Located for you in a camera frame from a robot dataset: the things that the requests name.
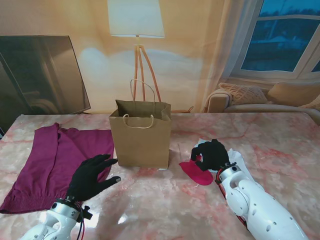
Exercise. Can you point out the printed room scene backdrop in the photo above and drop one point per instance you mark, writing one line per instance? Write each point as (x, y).
(187, 50)

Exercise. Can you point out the light blue sock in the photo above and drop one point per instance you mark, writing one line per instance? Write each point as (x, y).
(200, 141)

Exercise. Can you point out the red sock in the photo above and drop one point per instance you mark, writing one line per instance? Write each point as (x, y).
(197, 175)

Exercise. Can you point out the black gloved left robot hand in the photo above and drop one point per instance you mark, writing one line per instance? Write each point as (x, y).
(87, 180)

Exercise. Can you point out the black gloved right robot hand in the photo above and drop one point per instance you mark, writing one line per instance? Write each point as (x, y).
(215, 155)

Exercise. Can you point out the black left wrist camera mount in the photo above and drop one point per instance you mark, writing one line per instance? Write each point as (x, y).
(87, 214)

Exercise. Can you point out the dark grey leaning panel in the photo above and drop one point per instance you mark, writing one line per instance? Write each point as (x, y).
(37, 75)

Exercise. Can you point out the white sock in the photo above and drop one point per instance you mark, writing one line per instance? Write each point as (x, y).
(240, 160)

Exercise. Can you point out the thin clear stick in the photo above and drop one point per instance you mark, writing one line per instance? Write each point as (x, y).
(179, 149)

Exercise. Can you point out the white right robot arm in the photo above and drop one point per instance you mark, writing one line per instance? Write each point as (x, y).
(257, 207)

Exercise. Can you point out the kraft paper bag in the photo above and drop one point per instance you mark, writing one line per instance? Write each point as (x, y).
(142, 145)

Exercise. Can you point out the magenta shorts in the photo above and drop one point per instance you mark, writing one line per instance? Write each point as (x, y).
(50, 162)

